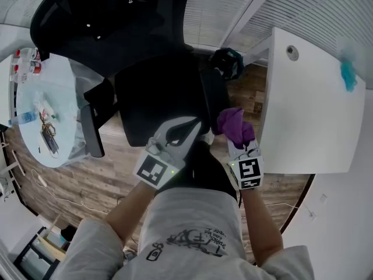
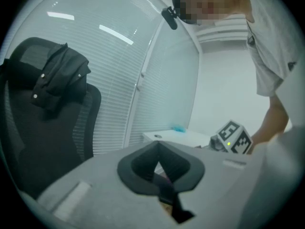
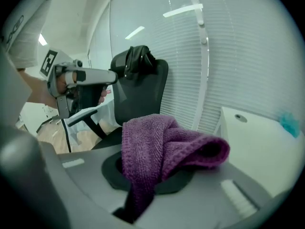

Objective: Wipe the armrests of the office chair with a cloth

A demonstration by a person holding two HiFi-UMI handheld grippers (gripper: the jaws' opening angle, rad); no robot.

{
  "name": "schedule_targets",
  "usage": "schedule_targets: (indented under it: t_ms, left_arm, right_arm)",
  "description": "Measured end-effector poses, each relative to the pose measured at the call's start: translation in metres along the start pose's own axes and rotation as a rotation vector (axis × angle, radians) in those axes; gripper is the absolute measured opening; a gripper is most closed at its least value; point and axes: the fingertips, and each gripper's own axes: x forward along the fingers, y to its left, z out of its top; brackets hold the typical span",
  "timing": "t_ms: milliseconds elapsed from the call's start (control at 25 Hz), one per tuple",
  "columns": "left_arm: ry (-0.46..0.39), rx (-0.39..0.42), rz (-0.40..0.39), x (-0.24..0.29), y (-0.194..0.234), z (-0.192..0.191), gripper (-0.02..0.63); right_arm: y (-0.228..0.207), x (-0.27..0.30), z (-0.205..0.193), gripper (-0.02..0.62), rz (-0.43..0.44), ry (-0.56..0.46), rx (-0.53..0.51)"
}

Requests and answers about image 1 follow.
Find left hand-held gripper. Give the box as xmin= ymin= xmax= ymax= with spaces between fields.
xmin=133 ymin=115 xmax=203 ymax=190

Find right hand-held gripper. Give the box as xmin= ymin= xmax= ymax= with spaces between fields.
xmin=226 ymin=138 xmax=265 ymax=191

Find purple cloth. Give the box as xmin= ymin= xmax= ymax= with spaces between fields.
xmin=217 ymin=107 xmax=256 ymax=151

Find person's left forearm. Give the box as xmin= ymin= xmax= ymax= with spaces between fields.
xmin=103 ymin=181 xmax=157 ymax=243

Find person's right forearm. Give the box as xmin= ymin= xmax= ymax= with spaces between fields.
xmin=240 ymin=188 xmax=284 ymax=268

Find teal cloth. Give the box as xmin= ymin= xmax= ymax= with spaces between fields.
xmin=339 ymin=59 xmax=358 ymax=93

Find person's white shoe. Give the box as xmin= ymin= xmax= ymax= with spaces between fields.
xmin=200 ymin=131 xmax=215 ymax=145

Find person's black trousers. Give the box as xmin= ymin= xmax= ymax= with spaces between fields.
xmin=161 ymin=141 xmax=238 ymax=198

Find black office chair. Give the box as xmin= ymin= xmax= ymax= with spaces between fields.
xmin=30 ymin=0 xmax=231 ymax=159

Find white square table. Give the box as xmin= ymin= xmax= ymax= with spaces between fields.
xmin=244 ymin=26 xmax=367 ymax=175

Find person's grey printed shirt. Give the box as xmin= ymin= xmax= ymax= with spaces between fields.
xmin=55 ymin=188 xmax=315 ymax=280

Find bin with black bag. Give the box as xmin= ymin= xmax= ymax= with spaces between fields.
xmin=209 ymin=47 xmax=245 ymax=81

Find round table with blue tablecloth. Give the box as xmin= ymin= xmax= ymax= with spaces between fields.
xmin=16 ymin=52 xmax=100 ymax=169

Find black smartphone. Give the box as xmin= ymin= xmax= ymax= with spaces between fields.
xmin=42 ymin=132 xmax=60 ymax=153

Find small white bottle red label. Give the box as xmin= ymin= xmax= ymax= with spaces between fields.
xmin=33 ymin=99 xmax=58 ymax=119

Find black jacket with white buttons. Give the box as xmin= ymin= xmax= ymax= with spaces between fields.
xmin=30 ymin=0 xmax=190 ymax=78

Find blue label water bottle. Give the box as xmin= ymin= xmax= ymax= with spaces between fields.
xmin=8 ymin=111 xmax=37 ymax=127

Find clear plastic bottle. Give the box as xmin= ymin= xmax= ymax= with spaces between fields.
xmin=11 ymin=73 xmax=30 ymax=84

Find white cable at wall socket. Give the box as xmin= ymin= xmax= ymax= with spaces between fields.
xmin=263 ymin=200 xmax=301 ymax=211

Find long white floor cable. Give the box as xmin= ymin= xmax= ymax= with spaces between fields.
xmin=30 ymin=168 xmax=110 ymax=215

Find brown beaded necklace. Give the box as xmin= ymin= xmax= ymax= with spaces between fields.
xmin=39 ymin=112 xmax=58 ymax=137

